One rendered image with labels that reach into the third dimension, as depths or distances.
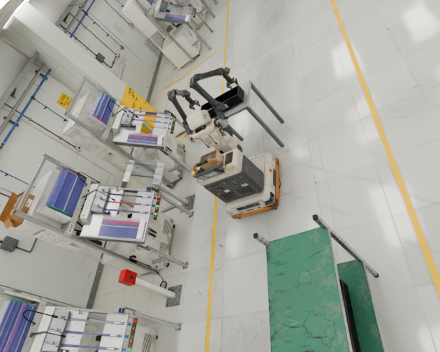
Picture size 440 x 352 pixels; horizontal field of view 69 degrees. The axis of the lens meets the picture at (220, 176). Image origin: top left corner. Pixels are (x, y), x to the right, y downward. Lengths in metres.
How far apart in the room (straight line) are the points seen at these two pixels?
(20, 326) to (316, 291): 2.54
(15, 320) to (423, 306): 3.24
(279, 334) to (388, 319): 1.05
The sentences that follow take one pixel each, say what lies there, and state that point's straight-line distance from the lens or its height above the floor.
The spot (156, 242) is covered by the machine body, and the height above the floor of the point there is 0.29.
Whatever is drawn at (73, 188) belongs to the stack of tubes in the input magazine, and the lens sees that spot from 3.99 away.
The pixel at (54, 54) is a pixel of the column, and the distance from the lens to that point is 6.56.
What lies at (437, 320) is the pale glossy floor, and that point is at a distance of 2.78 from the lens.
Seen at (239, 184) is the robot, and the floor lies 0.54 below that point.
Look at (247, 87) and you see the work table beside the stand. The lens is 3.83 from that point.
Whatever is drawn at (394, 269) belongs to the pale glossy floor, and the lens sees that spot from 2.91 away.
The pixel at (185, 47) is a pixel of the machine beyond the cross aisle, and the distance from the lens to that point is 7.67.
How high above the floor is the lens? 2.69
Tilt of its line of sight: 37 degrees down
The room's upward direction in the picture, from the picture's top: 51 degrees counter-clockwise
